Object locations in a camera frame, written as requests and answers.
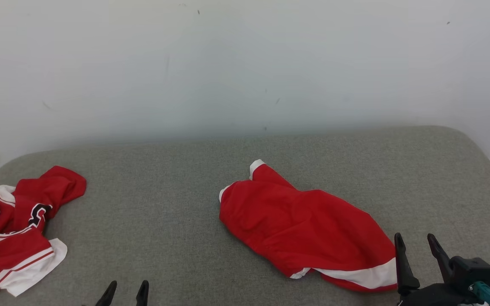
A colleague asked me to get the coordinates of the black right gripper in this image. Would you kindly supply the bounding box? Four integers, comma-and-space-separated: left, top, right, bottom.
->
394, 232, 484, 306

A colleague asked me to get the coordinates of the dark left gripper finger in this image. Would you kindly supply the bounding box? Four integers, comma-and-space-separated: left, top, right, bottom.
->
95, 280, 118, 306
136, 280, 150, 306

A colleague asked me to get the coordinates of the red basketball jersey number 23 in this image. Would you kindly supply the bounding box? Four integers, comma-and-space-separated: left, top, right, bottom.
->
0, 165, 87, 297

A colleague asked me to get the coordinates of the right camera cable teal plug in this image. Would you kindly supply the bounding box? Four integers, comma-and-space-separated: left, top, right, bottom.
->
468, 281, 490, 306

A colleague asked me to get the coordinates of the red shorts white trim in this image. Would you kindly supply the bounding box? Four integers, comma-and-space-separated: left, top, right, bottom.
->
219, 159, 399, 293

